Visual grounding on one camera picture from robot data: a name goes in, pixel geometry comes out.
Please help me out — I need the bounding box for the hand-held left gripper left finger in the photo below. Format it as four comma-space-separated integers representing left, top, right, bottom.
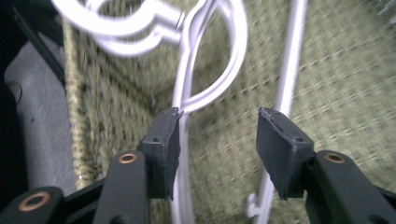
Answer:
137, 106, 184, 201

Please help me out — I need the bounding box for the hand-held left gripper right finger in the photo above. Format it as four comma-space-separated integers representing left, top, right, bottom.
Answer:
256, 106, 316, 201

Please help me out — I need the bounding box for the grey plastic clothes hanger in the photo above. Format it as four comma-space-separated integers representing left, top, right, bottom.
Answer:
50, 0, 308, 224
92, 26, 200, 59

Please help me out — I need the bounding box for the green woven basket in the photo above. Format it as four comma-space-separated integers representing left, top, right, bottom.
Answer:
62, 0, 396, 224

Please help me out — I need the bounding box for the black stand leg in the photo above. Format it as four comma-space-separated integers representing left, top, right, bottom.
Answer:
10, 6, 67, 87

